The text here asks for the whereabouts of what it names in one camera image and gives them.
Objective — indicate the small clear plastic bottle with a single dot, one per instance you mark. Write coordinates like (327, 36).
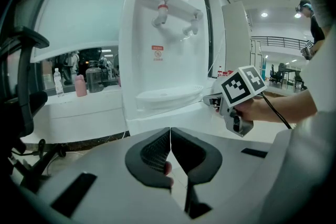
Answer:
(58, 84)

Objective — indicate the round ceiling light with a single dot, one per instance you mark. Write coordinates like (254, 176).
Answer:
(264, 14)

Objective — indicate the white dispenser tap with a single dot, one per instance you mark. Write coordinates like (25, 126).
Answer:
(193, 25)

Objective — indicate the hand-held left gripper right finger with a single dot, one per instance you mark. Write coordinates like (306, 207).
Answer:
(199, 160)

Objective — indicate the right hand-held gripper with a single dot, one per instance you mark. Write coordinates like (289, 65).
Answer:
(236, 89)

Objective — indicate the red-collared dispenser tap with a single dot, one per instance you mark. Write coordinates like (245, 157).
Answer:
(162, 11)

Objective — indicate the person's right hand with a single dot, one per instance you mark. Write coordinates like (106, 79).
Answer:
(253, 110)

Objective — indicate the grey metal railing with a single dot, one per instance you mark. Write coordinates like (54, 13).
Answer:
(281, 42)

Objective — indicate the person's right forearm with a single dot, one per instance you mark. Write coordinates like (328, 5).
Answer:
(286, 107)

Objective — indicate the pink insulated bottle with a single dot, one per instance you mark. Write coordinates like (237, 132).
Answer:
(81, 86)

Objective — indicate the person's grey shirt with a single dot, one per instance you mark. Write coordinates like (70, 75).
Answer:
(307, 160)

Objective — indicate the black background office chair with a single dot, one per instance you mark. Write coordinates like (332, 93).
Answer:
(275, 74)

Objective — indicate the dark translucent water jug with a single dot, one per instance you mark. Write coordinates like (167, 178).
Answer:
(94, 77)

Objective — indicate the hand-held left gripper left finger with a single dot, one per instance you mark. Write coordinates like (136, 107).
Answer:
(147, 162)

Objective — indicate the white drip tray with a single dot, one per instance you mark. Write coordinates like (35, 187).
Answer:
(168, 98)

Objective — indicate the person's left hand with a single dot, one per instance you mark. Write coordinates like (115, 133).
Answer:
(168, 169)

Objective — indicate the white water dispenser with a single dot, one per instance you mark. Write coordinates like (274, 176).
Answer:
(168, 60)

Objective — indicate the white pillar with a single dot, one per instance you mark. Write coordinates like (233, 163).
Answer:
(236, 42)

